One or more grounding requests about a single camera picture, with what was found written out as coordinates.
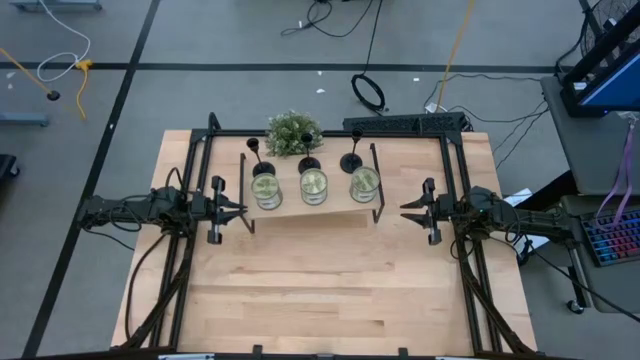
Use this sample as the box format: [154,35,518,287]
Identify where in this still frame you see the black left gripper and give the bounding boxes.
[190,175,250,245]

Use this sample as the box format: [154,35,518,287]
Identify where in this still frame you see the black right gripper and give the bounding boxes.
[399,177,459,246]

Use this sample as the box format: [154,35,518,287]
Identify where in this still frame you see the glass jar candle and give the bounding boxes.
[299,167,330,207]
[249,172,284,211]
[349,165,382,204]

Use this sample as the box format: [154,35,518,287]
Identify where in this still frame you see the black candle stick holder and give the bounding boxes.
[339,127,365,175]
[245,137,277,179]
[297,131,323,175]

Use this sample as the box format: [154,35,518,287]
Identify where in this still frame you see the wooden shelf riser black legs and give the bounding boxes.
[238,143,386,235]

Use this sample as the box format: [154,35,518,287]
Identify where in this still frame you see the artificial green potted plant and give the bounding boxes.
[264,110,325,158]

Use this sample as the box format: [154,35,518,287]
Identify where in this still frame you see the white paper sheet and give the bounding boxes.
[502,187,551,251]

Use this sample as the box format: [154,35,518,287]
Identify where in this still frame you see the grey side desk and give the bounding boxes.
[539,74,640,197]

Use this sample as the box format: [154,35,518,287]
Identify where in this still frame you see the backlit rainbow keyboard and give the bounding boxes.
[579,207,640,269]

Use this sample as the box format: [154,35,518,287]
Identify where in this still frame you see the grey keyboard desk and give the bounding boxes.
[554,193,640,315]

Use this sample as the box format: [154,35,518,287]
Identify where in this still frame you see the grey stand base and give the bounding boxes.
[8,0,104,12]
[0,112,51,128]

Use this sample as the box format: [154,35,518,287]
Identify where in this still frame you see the black floor object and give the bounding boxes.
[0,153,21,181]

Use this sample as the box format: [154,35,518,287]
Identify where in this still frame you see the computer monitor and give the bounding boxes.
[559,14,640,120]

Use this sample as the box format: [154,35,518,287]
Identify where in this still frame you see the black fan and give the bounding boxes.
[578,0,631,59]

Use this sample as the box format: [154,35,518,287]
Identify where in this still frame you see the black metal table frame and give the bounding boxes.
[119,112,539,357]

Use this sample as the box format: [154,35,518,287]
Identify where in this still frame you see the coiled black cable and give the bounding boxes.
[349,72,389,114]

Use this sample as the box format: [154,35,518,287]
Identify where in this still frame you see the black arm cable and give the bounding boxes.
[123,229,171,341]

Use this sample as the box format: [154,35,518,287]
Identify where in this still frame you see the long yellow cable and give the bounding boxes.
[434,0,476,114]

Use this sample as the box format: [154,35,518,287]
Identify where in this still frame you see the short yellow cable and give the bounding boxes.
[74,58,95,120]

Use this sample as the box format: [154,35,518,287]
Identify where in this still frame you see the purple lanyard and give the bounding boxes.
[594,122,637,229]

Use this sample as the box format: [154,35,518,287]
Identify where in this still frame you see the orange cord with black plug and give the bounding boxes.
[0,47,62,103]

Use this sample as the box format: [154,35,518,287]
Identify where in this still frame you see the white cable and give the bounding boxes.
[37,0,92,83]

